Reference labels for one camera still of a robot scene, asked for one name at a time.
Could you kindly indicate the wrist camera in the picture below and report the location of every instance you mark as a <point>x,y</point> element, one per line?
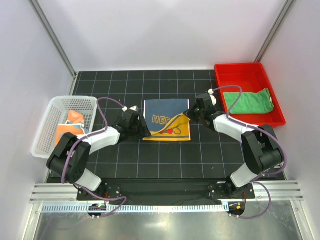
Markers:
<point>131,108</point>
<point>212,97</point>

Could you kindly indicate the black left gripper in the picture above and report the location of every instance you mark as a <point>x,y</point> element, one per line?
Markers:
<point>145,131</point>

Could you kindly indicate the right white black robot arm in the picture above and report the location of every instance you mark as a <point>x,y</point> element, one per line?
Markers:
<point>260,147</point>

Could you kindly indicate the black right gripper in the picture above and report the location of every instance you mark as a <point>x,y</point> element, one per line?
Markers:
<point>190,113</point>

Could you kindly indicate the orange towel in basket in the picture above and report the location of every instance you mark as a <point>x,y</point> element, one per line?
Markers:
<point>75,124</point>

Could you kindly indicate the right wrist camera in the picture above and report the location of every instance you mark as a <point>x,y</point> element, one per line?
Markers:
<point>212,97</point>

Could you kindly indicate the yellow patterned towel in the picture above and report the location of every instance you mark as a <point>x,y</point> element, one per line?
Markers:
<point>166,121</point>

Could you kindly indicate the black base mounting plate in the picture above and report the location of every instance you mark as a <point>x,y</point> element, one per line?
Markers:
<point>173,191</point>

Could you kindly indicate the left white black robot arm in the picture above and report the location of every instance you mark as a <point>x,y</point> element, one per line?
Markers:
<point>69,158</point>

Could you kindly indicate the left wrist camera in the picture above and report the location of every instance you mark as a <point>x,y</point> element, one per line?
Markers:
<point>131,108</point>

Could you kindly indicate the green microfiber towel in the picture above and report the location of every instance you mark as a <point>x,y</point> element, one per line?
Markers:
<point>253,103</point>

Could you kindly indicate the white perforated plastic basket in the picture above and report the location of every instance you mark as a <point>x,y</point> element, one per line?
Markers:
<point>55,114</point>

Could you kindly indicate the red plastic bin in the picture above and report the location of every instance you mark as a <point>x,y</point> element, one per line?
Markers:
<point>251,77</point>

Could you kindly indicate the aluminium frame rail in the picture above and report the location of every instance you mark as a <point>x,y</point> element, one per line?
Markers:
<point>59,198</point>

